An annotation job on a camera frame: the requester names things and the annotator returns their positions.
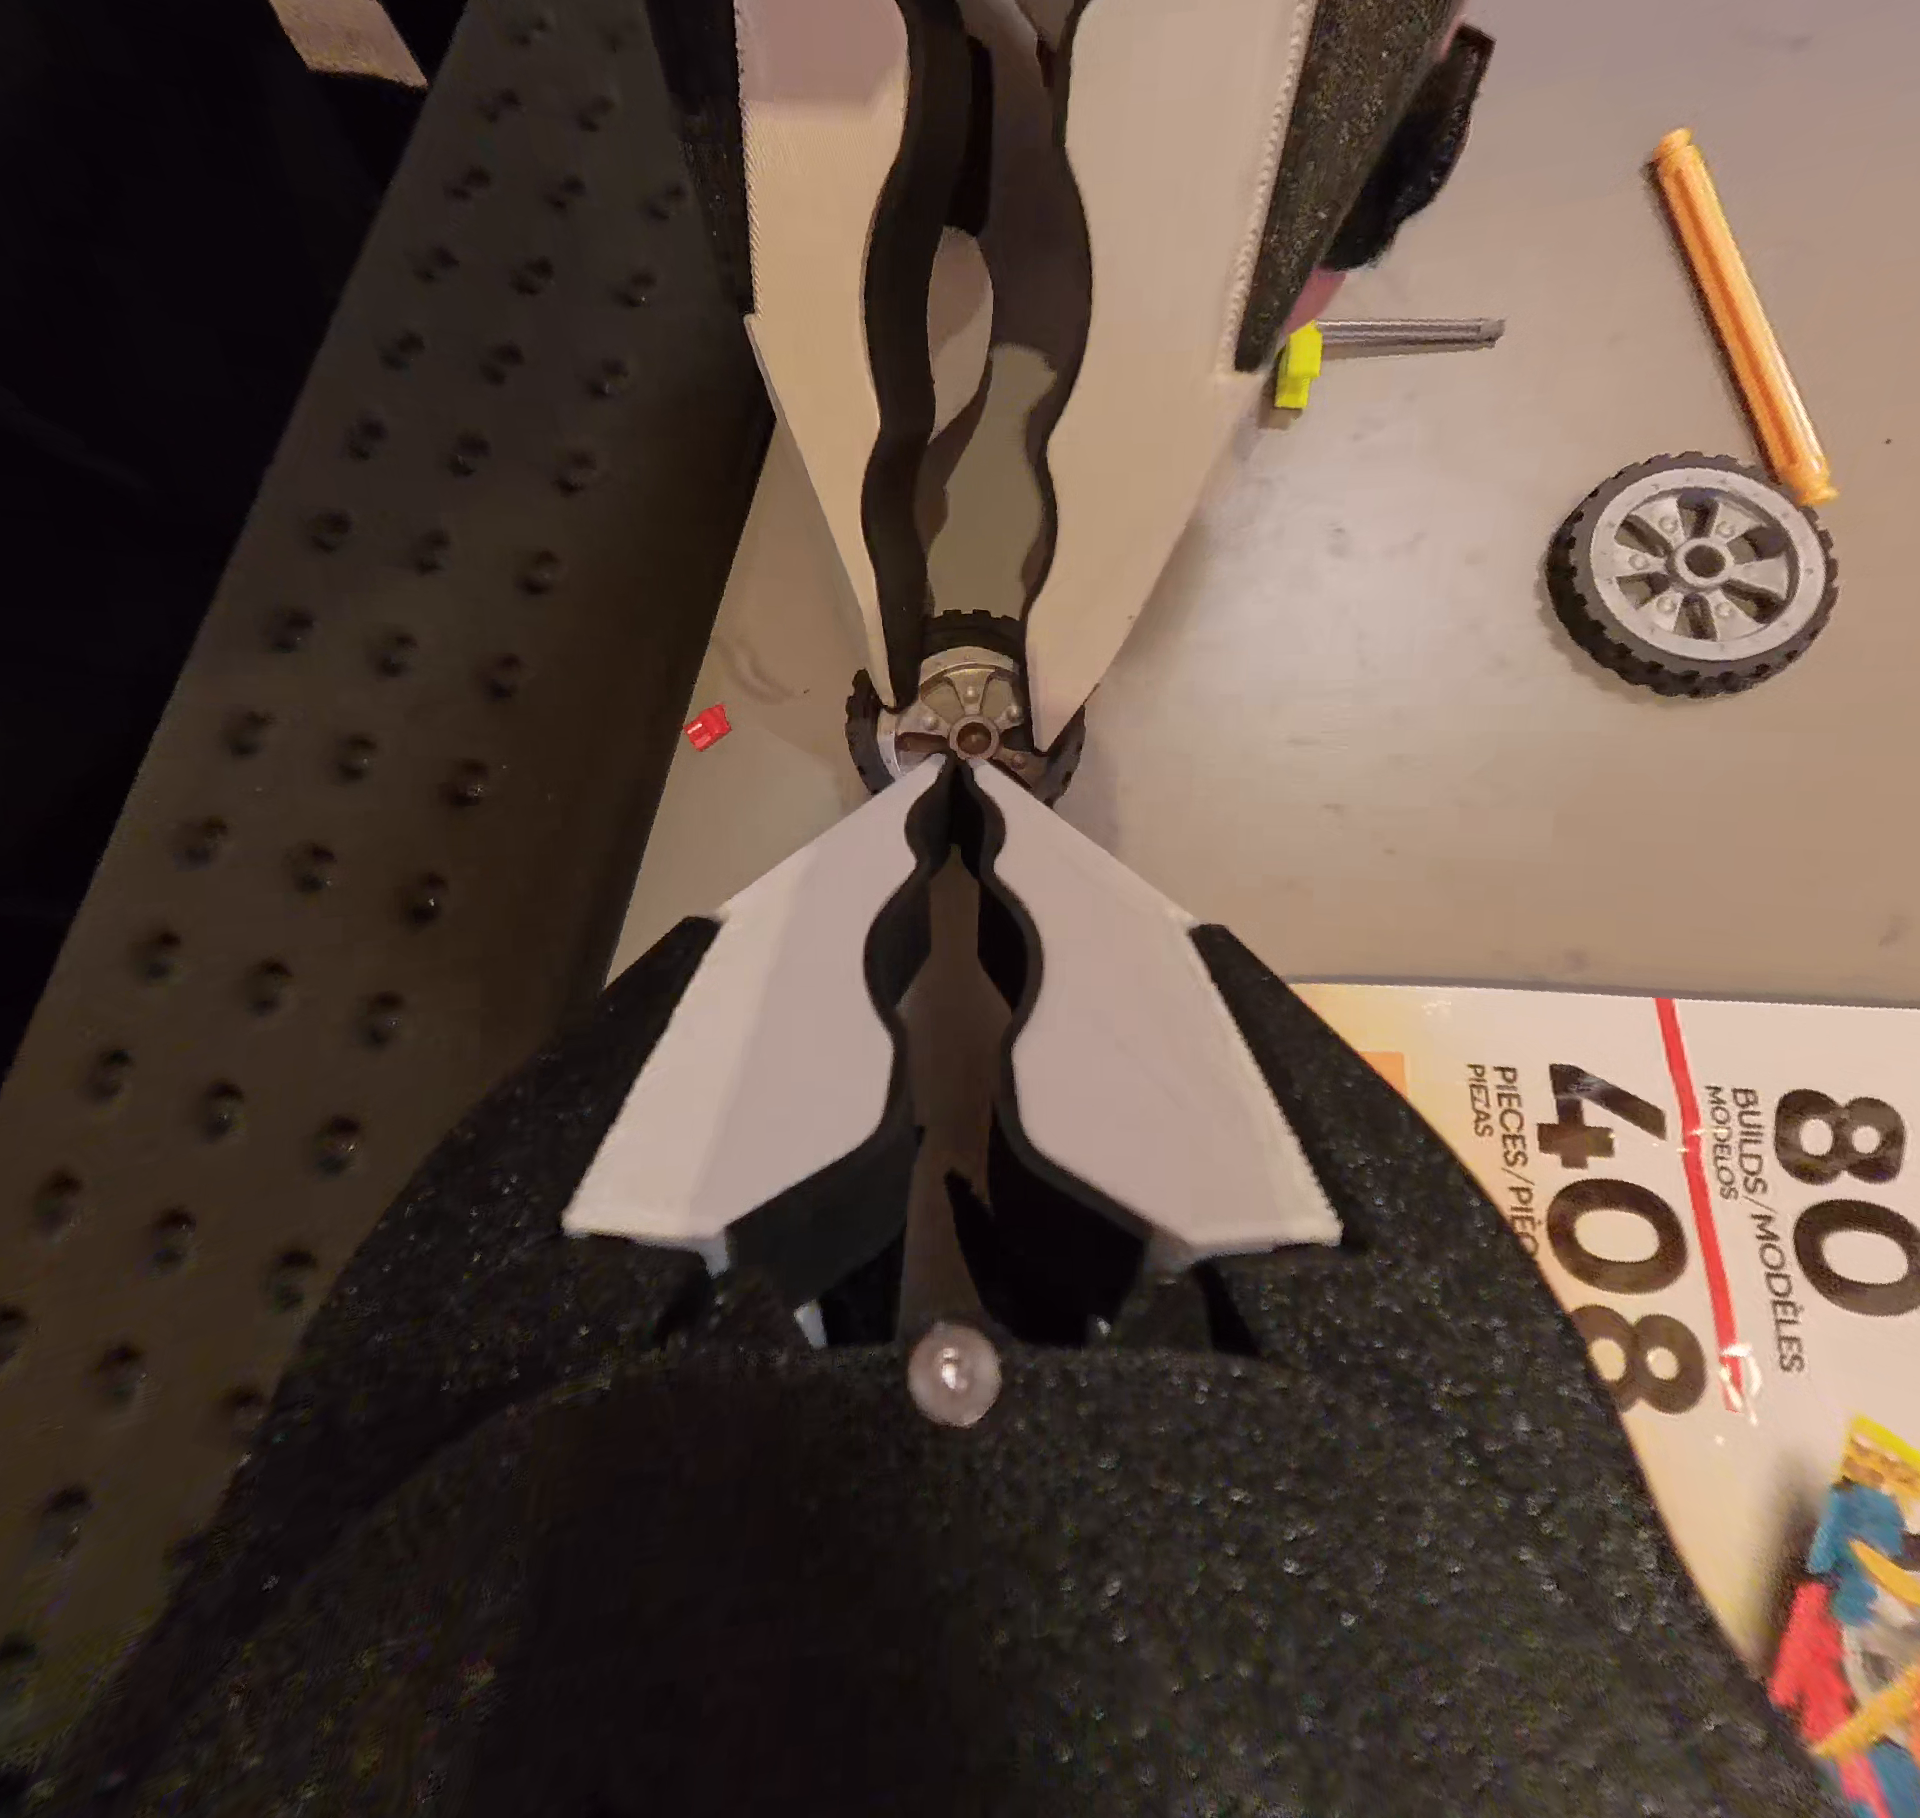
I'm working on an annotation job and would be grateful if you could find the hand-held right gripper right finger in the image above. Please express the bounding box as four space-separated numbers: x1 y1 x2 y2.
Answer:
964 763 1346 1347

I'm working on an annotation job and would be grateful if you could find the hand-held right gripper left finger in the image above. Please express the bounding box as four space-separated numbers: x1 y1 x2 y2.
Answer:
559 757 964 1347

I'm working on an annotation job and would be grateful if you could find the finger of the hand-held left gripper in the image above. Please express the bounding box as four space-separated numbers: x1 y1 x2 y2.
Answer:
1021 0 1341 744
727 0 994 712

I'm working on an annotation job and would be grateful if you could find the grey rod with yellow connector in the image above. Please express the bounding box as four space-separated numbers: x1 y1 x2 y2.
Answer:
1274 319 1507 416

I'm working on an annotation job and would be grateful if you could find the grey toy wheel black tire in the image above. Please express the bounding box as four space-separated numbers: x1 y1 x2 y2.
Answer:
1544 453 1843 699
845 612 1088 809

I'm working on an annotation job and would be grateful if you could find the long orange rod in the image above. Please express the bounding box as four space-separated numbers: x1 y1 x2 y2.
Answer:
1645 125 1840 510

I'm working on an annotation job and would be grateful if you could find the black perforated pad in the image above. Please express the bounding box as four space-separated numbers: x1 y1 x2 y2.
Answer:
0 0 775 1669

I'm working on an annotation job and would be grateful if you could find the K'nex building set booklet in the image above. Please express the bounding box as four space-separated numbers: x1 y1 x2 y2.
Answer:
1292 980 1920 1818

